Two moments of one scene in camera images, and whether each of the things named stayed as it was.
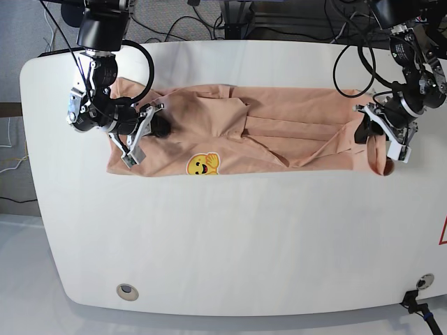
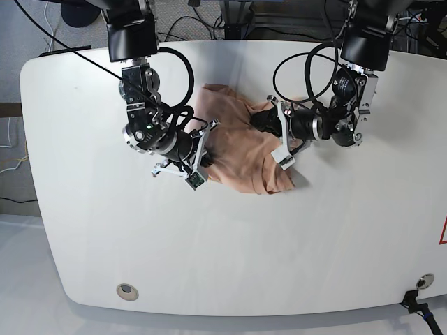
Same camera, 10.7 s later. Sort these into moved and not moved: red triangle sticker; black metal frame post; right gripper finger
Moved: right gripper finger
Not moved: red triangle sticker; black metal frame post
